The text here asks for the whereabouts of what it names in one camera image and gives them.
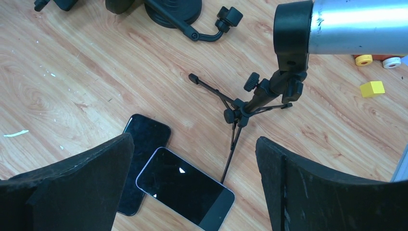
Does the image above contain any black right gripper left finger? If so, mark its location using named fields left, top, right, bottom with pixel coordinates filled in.
left=0, top=133, right=134, bottom=231

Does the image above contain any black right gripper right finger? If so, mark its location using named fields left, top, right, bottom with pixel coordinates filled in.
left=255, top=137, right=408, bottom=231

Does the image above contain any black round-base clamp stand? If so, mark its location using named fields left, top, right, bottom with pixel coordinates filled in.
left=142, top=0, right=243, bottom=42

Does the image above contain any black mini tripod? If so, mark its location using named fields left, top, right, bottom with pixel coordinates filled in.
left=189, top=70, right=307, bottom=183

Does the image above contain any yellow wooden block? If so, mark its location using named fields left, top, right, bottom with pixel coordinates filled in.
left=360, top=81, right=385, bottom=98

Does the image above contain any red toy car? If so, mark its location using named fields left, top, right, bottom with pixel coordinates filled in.
left=352, top=54, right=406, bottom=69

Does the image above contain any silver microphone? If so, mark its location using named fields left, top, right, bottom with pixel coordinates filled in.
left=273, top=0, right=408, bottom=72

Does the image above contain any black phone silver frame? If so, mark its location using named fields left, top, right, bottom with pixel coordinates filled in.
left=135, top=147, right=235, bottom=231

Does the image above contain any black phone dark frame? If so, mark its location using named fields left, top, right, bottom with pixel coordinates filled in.
left=117, top=114, right=171, bottom=216

